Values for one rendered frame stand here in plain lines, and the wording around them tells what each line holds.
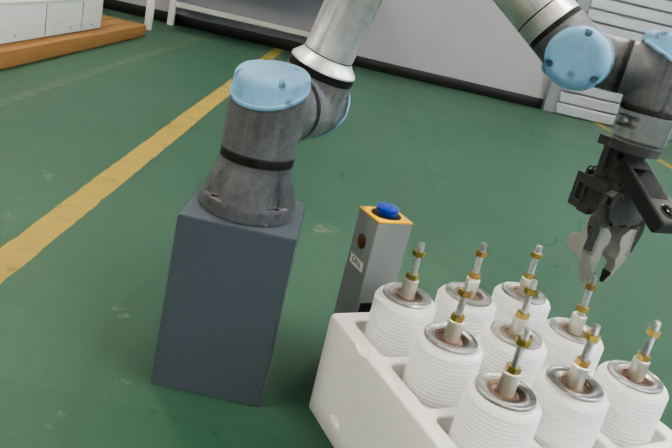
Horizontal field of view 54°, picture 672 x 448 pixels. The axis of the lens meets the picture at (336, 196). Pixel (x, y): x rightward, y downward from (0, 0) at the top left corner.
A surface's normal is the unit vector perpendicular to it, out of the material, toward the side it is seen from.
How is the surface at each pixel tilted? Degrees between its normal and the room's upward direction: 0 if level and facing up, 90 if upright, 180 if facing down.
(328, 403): 90
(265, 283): 90
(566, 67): 90
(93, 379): 0
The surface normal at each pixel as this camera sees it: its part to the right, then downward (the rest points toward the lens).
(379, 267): 0.42, 0.37
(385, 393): -0.88, -0.05
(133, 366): 0.22, -0.93
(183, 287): -0.04, 0.30
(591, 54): -0.41, 0.20
